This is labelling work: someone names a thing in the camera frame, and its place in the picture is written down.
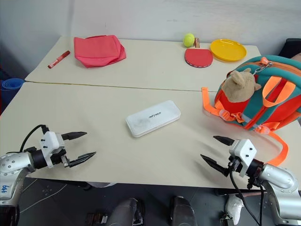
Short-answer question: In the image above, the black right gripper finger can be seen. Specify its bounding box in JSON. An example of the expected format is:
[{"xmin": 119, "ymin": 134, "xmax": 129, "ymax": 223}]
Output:
[
  {"xmin": 200, "ymin": 154, "xmax": 230, "ymax": 178},
  {"xmin": 213, "ymin": 135, "xmax": 236, "ymax": 146}
]

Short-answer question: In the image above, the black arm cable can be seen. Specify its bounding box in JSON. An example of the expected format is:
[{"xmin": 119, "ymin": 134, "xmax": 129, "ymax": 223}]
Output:
[
  {"xmin": 19, "ymin": 124, "xmax": 49, "ymax": 153},
  {"xmin": 229, "ymin": 170, "xmax": 265, "ymax": 226}
]

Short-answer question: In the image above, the red marker pen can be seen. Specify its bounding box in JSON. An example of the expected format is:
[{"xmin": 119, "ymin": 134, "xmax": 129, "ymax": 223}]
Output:
[{"xmin": 47, "ymin": 50, "xmax": 71, "ymax": 69}]

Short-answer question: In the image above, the red table tennis paddle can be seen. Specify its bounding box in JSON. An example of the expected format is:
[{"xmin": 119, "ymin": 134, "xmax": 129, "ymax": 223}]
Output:
[{"xmin": 184, "ymin": 48, "xmax": 214, "ymax": 69}]

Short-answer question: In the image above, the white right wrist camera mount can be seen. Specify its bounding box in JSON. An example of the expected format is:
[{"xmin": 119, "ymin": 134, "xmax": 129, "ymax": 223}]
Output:
[{"xmin": 228, "ymin": 138, "xmax": 257, "ymax": 178}]

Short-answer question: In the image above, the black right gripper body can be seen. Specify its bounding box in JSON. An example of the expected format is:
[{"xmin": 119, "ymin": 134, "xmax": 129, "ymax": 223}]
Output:
[{"xmin": 226, "ymin": 155, "xmax": 243, "ymax": 174}]

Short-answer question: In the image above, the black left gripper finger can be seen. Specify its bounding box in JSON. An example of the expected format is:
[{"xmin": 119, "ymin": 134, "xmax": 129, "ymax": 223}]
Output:
[
  {"xmin": 60, "ymin": 131, "xmax": 88, "ymax": 141},
  {"xmin": 68, "ymin": 151, "xmax": 97, "ymax": 168}
]

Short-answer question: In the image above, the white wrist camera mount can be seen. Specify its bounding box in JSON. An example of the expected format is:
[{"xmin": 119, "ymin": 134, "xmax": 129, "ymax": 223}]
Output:
[
  {"xmin": 228, "ymin": 138, "xmax": 257, "ymax": 178},
  {"xmin": 40, "ymin": 131, "xmax": 65, "ymax": 169}
]

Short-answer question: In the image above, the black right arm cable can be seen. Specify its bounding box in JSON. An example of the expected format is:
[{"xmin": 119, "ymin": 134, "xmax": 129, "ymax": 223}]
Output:
[{"xmin": 229, "ymin": 170, "xmax": 265, "ymax": 226}]

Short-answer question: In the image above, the blue rolled mat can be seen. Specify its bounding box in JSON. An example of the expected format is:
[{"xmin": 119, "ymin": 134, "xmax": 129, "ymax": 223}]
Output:
[{"xmin": 1, "ymin": 78, "xmax": 25, "ymax": 91}]

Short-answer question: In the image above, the yellow plastic plate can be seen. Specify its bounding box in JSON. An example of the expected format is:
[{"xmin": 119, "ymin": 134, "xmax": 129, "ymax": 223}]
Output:
[{"xmin": 210, "ymin": 39, "xmax": 247, "ymax": 62}]

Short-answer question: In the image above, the white plastic pencil case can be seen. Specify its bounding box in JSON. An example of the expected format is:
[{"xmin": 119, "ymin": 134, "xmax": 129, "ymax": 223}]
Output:
[{"xmin": 125, "ymin": 100, "xmax": 182, "ymax": 138}]

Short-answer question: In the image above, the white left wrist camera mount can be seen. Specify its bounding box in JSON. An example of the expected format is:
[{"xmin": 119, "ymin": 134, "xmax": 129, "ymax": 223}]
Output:
[{"xmin": 40, "ymin": 131, "xmax": 65, "ymax": 169}]

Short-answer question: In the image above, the dark rounded robot leg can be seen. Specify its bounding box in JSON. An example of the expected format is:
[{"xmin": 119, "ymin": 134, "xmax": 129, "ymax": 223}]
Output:
[
  {"xmin": 170, "ymin": 195, "xmax": 196, "ymax": 226},
  {"xmin": 108, "ymin": 197, "xmax": 144, "ymax": 226}
]

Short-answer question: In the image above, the pink folded cloth bag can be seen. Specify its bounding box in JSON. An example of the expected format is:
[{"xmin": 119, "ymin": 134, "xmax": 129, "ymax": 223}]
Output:
[{"xmin": 73, "ymin": 34, "xmax": 127, "ymax": 69}]

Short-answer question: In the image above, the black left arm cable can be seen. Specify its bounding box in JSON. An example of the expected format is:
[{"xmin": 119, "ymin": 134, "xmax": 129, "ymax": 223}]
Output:
[{"xmin": 19, "ymin": 124, "xmax": 49, "ymax": 153}]

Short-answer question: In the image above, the yellow-green tennis ball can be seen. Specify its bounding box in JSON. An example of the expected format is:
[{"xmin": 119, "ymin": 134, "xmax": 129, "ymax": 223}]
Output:
[{"xmin": 183, "ymin": 32, "xmax": 196, "ymax": 47}]

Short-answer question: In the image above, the black chair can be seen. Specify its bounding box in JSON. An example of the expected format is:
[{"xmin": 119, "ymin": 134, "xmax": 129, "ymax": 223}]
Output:
[{"xmin": 278, "ymin": 38, "xmax": 301, "ymax": 57}]

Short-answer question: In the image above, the tan plush toy keychain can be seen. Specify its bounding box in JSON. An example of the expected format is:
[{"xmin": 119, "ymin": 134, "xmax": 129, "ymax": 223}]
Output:
[{"xmin": 222, "ymin": 70, "xmax": 262, "ymax": 103}]

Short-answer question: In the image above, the orange and teal backpack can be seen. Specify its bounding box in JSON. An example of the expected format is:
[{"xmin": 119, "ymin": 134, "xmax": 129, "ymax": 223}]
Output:
[{"xmin": 201, "ymin": 55, "xmax": 301, "ymax": 167}]

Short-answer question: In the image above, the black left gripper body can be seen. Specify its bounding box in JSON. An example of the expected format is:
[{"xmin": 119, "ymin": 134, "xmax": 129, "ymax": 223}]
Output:
[{"xmin": 51, "ymin": 147, "xmax": 71, "ymax": 168}]

